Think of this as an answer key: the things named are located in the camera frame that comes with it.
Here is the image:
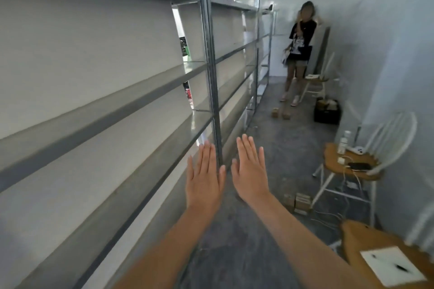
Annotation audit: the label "white cable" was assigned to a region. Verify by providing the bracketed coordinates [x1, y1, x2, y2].
[310, 155, 368, 232]

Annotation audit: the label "black crate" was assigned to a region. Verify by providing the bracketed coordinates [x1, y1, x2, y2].
[313, 97, 342, 126]

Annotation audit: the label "leaning wooden planks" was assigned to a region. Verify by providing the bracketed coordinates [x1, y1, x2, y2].
[313, 26, 331, 76]

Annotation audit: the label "person's left hand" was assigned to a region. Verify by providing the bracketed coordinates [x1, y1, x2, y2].
[185, 140, 227, 219]

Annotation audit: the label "black pen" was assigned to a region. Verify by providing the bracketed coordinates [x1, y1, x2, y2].
[370, 253, 411, 273]

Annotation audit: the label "white chair wooden seat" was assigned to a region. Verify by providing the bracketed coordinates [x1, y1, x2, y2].
[340, 197, 434, 289]
[311, 111, 418, 228]
[299, 51, 340, 103]

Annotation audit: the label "white plastic bottle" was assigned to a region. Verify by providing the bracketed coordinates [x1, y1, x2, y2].
[337, 130, 352, 155]

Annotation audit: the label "white paper sheet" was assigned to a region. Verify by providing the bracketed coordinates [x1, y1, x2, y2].
[359, 246, 428, 288]

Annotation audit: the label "person's right hand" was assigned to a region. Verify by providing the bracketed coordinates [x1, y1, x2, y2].
[231, 133, 273, 205]

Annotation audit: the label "cardboard box blue-white label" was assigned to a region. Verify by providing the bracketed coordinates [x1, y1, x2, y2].
[293, 192, 313, 216]

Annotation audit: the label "person's right forearm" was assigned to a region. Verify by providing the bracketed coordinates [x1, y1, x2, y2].
[242, 193, 377, 289]

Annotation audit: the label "grey metal shelving rack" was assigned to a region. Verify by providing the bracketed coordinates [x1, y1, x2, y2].
[0, 0, 277, 289]

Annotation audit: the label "cardboard box white label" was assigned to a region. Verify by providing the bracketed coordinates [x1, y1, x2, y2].
[282, 193, 296, 212]

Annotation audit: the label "black smartphone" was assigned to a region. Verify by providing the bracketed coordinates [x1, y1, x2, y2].
[347, 162, 373, 172]

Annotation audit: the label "person's left forearm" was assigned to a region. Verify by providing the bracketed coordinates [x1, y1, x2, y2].
[112, 209, 217, 289]

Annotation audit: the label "cardboard box with tape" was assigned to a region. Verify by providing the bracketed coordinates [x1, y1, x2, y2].
[316, 98, 339, 112]

